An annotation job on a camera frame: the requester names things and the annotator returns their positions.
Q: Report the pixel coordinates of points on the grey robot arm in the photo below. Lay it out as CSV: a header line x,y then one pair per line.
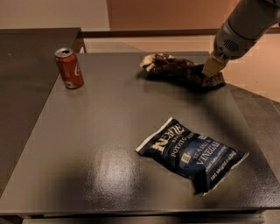
x,y
248,21

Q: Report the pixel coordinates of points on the brown chip bag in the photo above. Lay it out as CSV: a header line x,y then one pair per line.
x,y
161,65

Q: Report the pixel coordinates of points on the blue chip bag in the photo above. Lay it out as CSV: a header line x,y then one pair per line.
x,y
191,155

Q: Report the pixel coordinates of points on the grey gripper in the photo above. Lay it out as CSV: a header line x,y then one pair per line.
x,y
228,46

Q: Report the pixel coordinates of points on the red soda can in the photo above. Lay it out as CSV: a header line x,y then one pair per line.
x,y
69,68

